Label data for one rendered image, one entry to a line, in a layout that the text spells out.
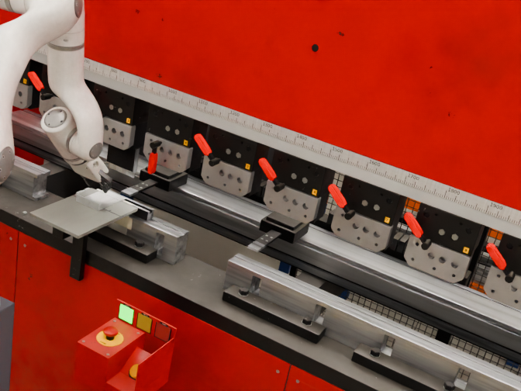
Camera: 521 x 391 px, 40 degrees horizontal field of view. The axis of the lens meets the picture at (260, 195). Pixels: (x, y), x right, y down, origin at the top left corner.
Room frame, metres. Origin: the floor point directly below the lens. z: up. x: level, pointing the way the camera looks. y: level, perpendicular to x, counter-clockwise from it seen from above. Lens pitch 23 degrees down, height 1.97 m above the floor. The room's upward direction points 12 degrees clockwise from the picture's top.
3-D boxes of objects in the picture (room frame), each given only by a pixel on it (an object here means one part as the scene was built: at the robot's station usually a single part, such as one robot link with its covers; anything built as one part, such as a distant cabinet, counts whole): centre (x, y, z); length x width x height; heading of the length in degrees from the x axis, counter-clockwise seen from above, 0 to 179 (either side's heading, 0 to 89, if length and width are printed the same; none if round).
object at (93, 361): (1.59, 0.27, 0.75); 0.20 x 0.16 x 0.18; 66
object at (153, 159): (1.89, 0.31, 1.20); 0.04 x 0.02 x 0.10; 156
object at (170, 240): (1.99, 0.38, 0.92); 0.39 x 0.06 x 0.10; 66
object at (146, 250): (1.94, 0.42, 0.89); 0.30 x 0.05 x 0.03; 66
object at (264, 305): (1.71, -0.10, 0.89); 0.30 x 0.05 x 0.03; 66
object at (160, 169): (2.15, 0.36, 1.01); 0.26 x 0.12 x 0.05; 156
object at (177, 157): (1.94, 0.27, 1.26); 0.15 x 0.09 x 0.17; 66
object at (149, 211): (2.00, 0.41, 0.98); 0.20 x 0.03 x 0.03; 66
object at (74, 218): (1.87, 0.49, 1.00); 0.26 x 0.18 x 0.01; 156
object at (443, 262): (1.61, -0.46, 1.26); 0.15 x 0.09 x 0.17; 66
